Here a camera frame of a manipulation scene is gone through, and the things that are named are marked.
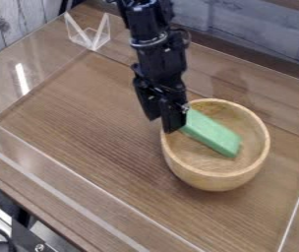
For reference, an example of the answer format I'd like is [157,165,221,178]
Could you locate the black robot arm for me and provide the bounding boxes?
[106,0,189,133]

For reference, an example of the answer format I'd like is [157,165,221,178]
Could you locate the black metal table bracket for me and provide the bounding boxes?
[11,210,58,252]

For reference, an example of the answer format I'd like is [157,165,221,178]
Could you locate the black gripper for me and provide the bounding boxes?
[129,31,188,134]

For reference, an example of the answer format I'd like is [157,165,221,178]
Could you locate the clear acrylic tray walls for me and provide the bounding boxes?
[0,12,299,252]

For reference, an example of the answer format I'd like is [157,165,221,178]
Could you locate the clear acrylic corner bracket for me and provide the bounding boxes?
[63,13,110,51]

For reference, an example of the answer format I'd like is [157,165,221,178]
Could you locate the wooden bowl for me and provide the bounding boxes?
[160,98,269,192]

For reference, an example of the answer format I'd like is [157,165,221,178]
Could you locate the green rectangular block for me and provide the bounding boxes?
[180,109,241,158]

